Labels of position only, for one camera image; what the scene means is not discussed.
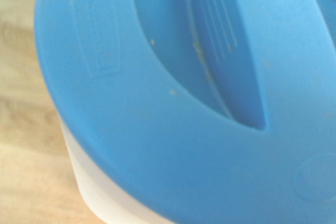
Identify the blue plastic container lid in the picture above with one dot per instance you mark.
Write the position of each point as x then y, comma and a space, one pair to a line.
170, 142

